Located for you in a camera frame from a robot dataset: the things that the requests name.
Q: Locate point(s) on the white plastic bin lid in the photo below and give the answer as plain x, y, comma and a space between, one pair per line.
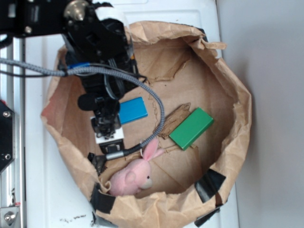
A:
53, 200

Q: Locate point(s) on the aluminium frame rail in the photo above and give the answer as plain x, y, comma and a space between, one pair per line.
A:
12, 180

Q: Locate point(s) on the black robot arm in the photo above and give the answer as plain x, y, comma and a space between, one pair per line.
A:
94, 33

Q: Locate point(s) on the torn brown paper scrap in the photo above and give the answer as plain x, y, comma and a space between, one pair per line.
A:
174, 119

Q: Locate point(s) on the blue wooden block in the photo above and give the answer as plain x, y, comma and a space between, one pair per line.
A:
132, 110

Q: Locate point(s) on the brown paper bag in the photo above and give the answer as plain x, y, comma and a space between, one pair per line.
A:
206, 135

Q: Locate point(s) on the green wooden block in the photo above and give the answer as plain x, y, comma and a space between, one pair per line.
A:
191, 128

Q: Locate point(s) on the pink plush bunny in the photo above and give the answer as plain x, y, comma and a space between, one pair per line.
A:
136, 176

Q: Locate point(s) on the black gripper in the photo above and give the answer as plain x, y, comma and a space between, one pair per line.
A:
105, 121

